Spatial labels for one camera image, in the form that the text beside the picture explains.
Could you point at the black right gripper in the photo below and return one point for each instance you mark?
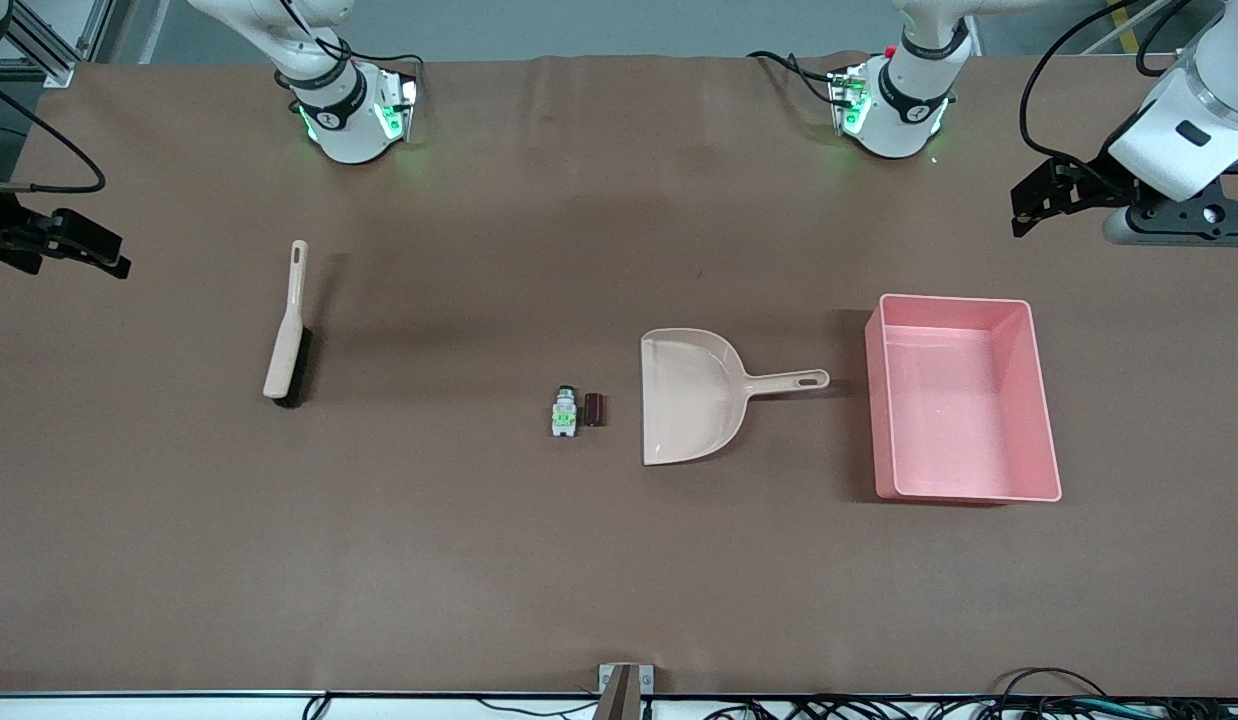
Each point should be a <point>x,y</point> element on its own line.
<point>1,233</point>

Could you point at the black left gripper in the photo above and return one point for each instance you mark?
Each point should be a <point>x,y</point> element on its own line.
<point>1092,184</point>

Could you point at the beige brush with black bristles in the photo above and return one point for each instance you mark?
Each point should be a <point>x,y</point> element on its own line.
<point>285,345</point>

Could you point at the beige plastic dustpan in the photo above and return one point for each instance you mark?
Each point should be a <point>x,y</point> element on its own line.
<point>689,395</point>

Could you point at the white green push button switch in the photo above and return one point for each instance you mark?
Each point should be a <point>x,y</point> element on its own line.
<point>563,415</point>

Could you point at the dark brown cylindrical capacitor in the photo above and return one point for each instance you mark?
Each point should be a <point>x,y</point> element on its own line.
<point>594,409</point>

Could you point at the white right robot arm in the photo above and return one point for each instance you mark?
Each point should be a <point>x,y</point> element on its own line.
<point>344,110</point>

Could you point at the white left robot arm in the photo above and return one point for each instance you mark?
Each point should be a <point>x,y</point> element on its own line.
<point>914,100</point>

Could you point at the pink plastic bin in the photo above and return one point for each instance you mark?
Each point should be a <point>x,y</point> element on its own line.
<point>964,410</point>

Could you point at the brown table mat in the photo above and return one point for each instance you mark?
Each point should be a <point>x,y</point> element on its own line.
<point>579,560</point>

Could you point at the aluminium frame profile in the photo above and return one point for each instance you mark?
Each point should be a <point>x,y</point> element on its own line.
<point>49,45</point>

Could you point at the metal table edge bracket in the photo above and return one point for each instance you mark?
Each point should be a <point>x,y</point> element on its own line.
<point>627,690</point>

